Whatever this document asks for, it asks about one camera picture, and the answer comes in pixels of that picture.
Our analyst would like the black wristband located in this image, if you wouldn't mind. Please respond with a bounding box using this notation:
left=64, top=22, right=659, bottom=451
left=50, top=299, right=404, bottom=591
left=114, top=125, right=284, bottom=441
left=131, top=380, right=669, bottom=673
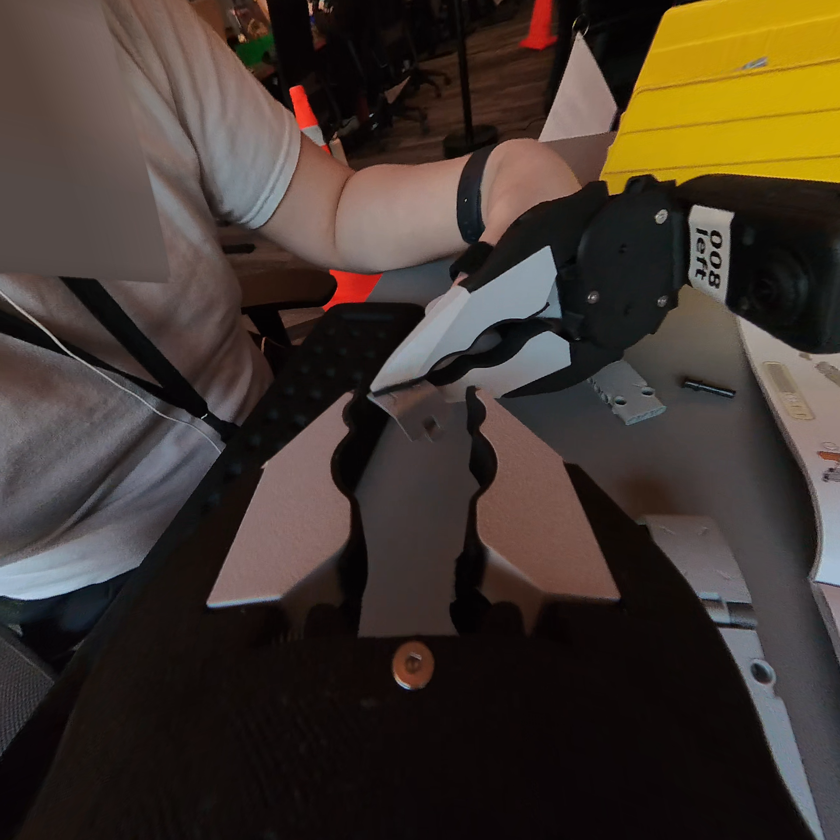
left=456, top=146, right=498, bottom=245

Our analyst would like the grey toy building panel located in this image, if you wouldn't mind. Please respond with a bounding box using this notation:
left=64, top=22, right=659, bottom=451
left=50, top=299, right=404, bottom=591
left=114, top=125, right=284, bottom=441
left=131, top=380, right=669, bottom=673
left=587, top=360, right=667, bottom=426
left=367, top=381, right=448, bottom=442

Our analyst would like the person's left forearm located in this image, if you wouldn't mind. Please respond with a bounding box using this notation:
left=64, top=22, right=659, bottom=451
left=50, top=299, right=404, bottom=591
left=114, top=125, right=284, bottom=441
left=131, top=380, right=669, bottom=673
left=331, top=154, right=487, bottom=273

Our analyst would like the grey desk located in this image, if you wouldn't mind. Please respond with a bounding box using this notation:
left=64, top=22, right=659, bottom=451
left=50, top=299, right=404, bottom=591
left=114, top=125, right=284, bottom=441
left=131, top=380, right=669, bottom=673
left=357, top=131, right=840, bottom=840

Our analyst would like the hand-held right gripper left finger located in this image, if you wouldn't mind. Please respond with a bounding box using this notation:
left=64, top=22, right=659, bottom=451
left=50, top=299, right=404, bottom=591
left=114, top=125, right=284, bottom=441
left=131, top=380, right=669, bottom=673
left=206, top=388, right=388, bottom=634

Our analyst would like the black shoulder strap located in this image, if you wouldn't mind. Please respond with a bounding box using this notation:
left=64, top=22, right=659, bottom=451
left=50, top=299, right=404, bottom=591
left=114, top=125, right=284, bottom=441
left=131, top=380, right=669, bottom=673
left=0, top=276, right=240, bottom=441

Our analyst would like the black office chair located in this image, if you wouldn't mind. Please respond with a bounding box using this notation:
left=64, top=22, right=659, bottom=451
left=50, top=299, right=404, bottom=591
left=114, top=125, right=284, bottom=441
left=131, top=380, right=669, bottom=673
left=367, top=39, right=454, bottom=139

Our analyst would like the light grey plate with bolt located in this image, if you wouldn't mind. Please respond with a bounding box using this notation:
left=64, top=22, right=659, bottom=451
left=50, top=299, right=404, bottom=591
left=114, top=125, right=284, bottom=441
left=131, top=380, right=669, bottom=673
left=640, top=515, right=824, bottom=840

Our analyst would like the black pole stand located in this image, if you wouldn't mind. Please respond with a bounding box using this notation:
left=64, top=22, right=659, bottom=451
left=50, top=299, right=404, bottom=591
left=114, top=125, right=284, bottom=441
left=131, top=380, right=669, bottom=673
left=443, top=0, right=500, bottom=158

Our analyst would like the person's left hand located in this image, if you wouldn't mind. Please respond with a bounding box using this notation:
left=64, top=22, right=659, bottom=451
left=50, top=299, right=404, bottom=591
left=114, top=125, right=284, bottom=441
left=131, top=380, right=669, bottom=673
left=481, top=138, right=585, bottom=247

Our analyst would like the yellow storage bin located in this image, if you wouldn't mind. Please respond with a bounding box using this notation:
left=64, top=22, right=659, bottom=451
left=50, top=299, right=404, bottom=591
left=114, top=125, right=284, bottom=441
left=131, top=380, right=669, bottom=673
left=600, top=0, right=840, bottom=198

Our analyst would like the hanging white paper sheet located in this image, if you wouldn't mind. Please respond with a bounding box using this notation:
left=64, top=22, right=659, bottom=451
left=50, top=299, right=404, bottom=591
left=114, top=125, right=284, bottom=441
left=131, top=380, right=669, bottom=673
left=538, top=33, right=619, bottom=142

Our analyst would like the white instruction booklet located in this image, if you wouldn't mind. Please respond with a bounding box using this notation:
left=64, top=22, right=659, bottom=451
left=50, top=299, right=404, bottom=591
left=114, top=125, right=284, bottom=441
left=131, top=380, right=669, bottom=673
left=738, top=315, right=840, bottom=592

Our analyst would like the striped orange traffic cone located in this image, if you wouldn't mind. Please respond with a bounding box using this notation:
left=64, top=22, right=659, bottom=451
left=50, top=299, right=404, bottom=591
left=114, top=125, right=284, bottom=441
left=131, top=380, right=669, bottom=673
left=289, top=85, right=332, bottom=155

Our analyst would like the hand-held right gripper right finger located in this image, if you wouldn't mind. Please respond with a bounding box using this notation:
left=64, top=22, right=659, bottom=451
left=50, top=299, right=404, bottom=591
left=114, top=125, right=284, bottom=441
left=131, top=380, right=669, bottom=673
left=451, top=387, right=622, bottom=635

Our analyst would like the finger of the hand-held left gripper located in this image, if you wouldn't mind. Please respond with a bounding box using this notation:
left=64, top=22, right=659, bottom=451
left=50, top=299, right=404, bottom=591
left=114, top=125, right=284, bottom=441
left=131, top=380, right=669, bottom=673
left=369, top=247, right=564, bottom=396
left=427, top=322, right=573, bottom=398

